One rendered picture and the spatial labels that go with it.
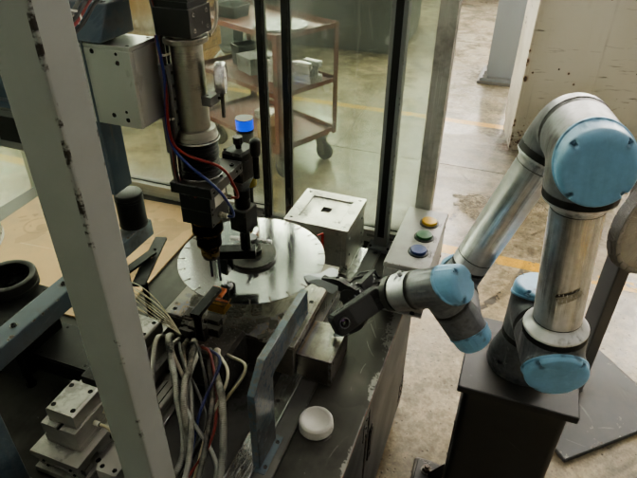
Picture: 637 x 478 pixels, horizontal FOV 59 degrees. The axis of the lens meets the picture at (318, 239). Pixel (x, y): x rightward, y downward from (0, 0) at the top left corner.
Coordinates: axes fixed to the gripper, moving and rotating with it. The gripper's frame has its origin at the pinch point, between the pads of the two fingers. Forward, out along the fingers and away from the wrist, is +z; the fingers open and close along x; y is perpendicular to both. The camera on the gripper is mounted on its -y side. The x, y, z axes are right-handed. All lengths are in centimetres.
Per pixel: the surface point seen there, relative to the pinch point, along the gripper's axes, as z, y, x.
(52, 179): -47, -60, 43
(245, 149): -9.0, -6.3, 37.4
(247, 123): 16.1, 22.3, 41.7
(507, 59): 106, 445, -4
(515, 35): 93, 446, 12
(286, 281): 1.9, -2.5, 8.6
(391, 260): -5.7, 23.5, -1.9
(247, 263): 9.8, -3.2, 14.8
